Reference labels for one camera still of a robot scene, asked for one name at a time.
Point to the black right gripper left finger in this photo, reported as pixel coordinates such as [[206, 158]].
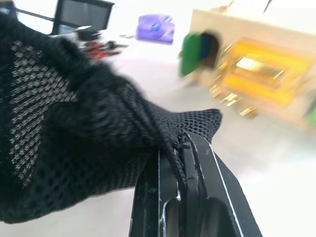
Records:
[[153, 197]]

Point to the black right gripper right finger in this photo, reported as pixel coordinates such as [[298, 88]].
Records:
[[217, 187]]

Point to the yellow transparent tray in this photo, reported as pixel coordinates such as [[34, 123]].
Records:
[[261, 74]]

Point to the green plastic block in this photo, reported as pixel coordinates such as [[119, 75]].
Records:
[[190, 54]]

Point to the beige wooden box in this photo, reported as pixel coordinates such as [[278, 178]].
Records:
[[251, 49]]

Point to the red and black clutter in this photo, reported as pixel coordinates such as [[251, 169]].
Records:
[[102, 47]]

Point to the purple plastic bag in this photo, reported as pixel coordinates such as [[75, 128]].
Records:
[[155, 28]]

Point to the black mesh office chair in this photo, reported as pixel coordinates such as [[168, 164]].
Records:
[[81, 18]]

